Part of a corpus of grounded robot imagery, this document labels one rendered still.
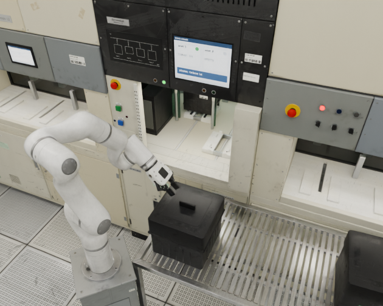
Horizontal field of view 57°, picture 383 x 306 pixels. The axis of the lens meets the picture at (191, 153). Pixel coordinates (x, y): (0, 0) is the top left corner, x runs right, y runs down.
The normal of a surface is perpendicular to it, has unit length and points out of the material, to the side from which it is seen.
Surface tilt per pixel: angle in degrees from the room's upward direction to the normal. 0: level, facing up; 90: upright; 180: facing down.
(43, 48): 90
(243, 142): 90
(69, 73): 90
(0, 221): 0
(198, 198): 0
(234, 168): 90
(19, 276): 0
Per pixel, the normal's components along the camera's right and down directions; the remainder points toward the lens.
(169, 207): 0.00, -0.78
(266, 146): -0.39, 0.58
